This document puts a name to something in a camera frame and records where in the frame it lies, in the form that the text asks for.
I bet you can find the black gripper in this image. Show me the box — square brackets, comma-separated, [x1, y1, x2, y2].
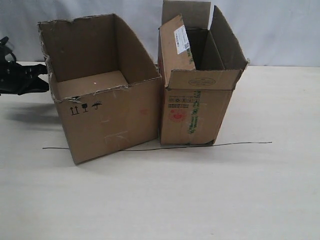
[0, 36, 49, 96]

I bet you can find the torn cardboard box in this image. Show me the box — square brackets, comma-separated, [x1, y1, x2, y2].
[37, 14, 162, 164]

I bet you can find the tall printed cardboard box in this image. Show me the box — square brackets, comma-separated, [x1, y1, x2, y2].
[158, 0, 248, 146]

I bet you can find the thin dark wire line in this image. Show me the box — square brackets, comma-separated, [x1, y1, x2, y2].
[42, 141, 273, 152]

